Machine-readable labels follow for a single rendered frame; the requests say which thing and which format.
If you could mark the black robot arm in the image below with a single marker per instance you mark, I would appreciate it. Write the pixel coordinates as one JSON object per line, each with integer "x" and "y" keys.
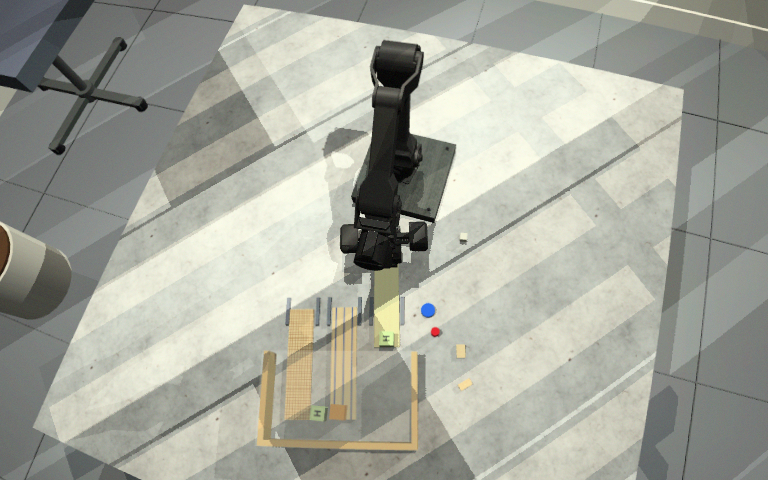
{"x": 394, "y": 153}

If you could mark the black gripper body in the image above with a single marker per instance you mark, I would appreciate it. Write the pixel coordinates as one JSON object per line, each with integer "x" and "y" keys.
{"x": 417, "y": 237}

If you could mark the blue cylinder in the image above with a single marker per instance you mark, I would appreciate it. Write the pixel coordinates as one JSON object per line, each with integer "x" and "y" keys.
{"x": 428, "y": 310}

